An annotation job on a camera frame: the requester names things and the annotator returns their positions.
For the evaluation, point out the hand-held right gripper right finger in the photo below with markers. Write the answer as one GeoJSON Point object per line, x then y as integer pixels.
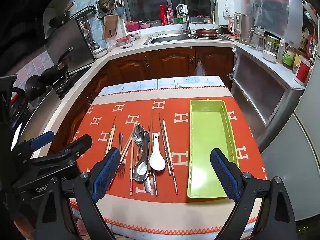
{"type": "Point", "coordinates": [223, 175]}

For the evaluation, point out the light blue tablecloth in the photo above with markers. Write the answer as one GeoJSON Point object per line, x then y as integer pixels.
{"type": "Point", "coordinates": [162, 82]}

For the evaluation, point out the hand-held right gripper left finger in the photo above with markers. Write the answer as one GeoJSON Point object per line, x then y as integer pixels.
{"type": "Point", "coordinates": [106, 175]}

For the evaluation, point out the plastic wrap roll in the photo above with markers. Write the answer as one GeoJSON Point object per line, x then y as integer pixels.
{"type": "Point", "coordinates": [308, 11]}

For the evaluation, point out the grey metal cabinet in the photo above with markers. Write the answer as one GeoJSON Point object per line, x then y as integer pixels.
{"type": "Point", "coordinates": [262, 92]}

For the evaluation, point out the pink bowl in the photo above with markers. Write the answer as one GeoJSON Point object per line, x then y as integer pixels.
{"type": "Point", "coordinates": [145, 25]}
{"type": "Point", "coordinates": [133, 26]}

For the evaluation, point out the gas stove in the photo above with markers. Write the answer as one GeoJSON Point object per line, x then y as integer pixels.
{"type": "Point", "coordinates": [72, 77]}

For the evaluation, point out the steel kitchen sink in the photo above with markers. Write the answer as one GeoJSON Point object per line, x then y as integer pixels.
{"type": "Point", "coordinates": [167, 38]}

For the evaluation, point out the glass pitcher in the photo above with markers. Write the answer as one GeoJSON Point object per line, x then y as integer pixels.
{"type": "Point", "coordinates": [257, 38]}

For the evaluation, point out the pink bottle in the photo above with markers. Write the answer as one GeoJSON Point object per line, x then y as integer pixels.
{"type": "Point", "coordinates": [170, 15]}

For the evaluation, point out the white plastic bag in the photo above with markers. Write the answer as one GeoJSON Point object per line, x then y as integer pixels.
{"type": "Point", "coordinates": [201, 68]}

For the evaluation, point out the metal fork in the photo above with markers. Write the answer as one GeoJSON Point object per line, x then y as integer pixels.
{"type": "Point", "coordinates": [121, 142]}

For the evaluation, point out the white bowl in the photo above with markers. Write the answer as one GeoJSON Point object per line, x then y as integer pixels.
{"type": "Point", "coordinates": [269, 55]}

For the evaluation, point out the white ceramic spoon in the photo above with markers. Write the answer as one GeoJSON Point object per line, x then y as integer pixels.
{"type": "Point", "coordinates": [157, 160]}

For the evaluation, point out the clear plastic bottle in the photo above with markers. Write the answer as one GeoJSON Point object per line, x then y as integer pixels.
{"type": "Point", "coordinates": [280, 51]}

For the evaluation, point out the white ladle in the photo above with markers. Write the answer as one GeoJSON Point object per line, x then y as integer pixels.
{"type": "Point", "coordinates": [85, 28]}

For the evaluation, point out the red jar with white lid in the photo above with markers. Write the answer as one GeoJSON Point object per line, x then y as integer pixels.
{"type": "Point", "coordinates": [302, 70]}

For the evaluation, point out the steel splash panel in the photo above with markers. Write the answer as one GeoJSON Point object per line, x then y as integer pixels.
{"type": "Point", "coordinates": [70, 45]}

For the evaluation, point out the black range hood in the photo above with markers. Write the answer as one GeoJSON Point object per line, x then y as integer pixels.
{"type": "Point", "coordinates": [50, 0]}

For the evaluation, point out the wooden cutting board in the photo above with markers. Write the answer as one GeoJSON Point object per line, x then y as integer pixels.
{"type": "Point", "coordinates": [110, 26]}

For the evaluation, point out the hanging black pan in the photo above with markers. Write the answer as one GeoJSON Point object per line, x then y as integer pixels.
{"type": "Point", "coordinates": [60, 17]}

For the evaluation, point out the red bottle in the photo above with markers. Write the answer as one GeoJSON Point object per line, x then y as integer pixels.
{"type": "Point", "coordinates": [163, 15]}

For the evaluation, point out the orange patterned blanket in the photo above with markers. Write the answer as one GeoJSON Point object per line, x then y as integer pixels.
{"type": "Point", "coordinates": [180, 140]}

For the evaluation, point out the steel faucet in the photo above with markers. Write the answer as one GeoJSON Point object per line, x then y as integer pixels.
{"type": "Point", "coordinates": [186, 20]}

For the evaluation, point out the green jar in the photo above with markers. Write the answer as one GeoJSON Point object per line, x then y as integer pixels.
{"type": "Point", "coordinates": [272, 42]}

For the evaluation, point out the clear plastic sheet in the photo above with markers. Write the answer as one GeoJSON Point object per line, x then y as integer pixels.
{"type": "Point", "coordinates": [270, 2]}

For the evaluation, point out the red frying pan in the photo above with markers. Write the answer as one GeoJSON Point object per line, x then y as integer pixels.
{"type": "Point", "coordinates": [206, 32]}

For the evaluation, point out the blue utensil cup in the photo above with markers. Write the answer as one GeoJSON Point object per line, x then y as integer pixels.
{"type": "Point", "coordinates": [120, 10]}

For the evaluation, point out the green plastic utensil tray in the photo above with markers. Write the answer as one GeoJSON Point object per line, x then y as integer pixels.
{"type": "Point", "coordinates": [207, 142]}

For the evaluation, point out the red patterned chopstick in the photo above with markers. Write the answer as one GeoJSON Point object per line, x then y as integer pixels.
{"type": "Point", "coordinates": [174, 182]}
{"type": "Point", "coordinates": [131, 165]}

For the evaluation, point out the brown wooden chopstick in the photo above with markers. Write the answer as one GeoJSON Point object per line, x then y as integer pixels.
{"type": "Point", "coordinates": [109, 138]}
{"type": "Point", "coordinates": [150, 125]}

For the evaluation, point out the black pot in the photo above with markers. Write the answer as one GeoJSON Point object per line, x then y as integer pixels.
{"type": "Point", "coordinates": [35, 87]}

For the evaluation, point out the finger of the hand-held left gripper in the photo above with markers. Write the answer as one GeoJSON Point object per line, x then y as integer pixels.
{"type": "Point", "coordinates": [77, 146]}
{"type": "Point", "coordinates": [42, 138]}

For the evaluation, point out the large metal spoon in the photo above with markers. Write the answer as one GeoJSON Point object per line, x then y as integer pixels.
{"type": "Point", "coordinates": [140, 171]}

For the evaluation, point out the green label bottle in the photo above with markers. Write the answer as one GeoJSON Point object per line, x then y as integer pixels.
{"type": "Point", "coordinates": [288, 56]}

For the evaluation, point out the steel electric kettle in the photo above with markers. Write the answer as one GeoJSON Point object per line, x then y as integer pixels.
{"type": "Point", "coordinates": [241, 28]}

